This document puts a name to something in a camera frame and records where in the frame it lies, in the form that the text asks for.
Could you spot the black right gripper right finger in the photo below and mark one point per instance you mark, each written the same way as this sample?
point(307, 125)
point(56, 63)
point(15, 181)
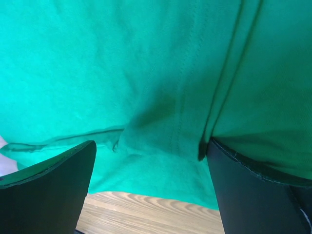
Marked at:
point(254, 198)

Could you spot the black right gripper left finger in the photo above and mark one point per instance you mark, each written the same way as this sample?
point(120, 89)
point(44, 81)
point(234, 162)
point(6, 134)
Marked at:
point(47, 198)

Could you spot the green t shirt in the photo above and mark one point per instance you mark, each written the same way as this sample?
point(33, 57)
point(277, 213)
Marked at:
point(151, 81)

